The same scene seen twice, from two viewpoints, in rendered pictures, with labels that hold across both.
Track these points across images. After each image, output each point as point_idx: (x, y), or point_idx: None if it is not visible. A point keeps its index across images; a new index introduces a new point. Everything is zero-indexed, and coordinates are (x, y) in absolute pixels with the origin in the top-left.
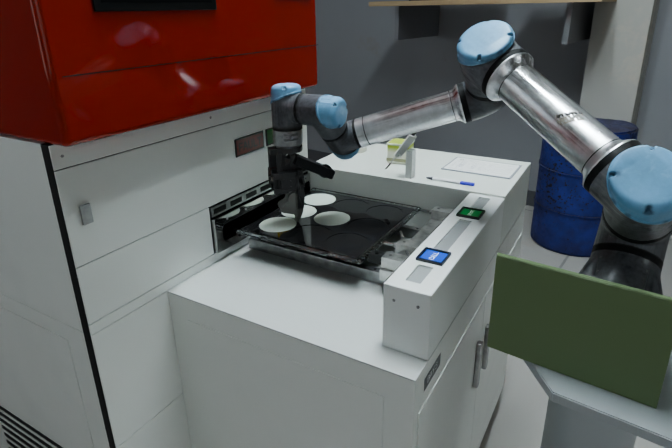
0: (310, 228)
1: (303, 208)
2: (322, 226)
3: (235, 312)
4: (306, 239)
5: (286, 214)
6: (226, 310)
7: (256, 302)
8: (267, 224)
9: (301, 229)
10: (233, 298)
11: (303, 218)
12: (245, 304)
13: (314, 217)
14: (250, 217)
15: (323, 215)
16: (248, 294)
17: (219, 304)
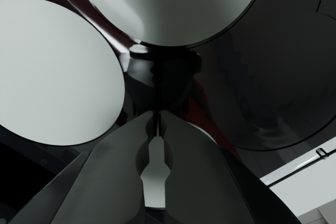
0: (241, 81)
1: (10, 58)
2: (248, 28)
3: (331, 196)
4: (319, 114)
5: (76, 133)
6: (318, 204)
7: (327, 174)
8: (151, 191)
9: (233, 112)
10: (294, 196)
11: (135, 85)
12: (321, 185)
13: (135, 36)
14: (6, 177)
15: None
16: (297, 180)
17: (297, 210)
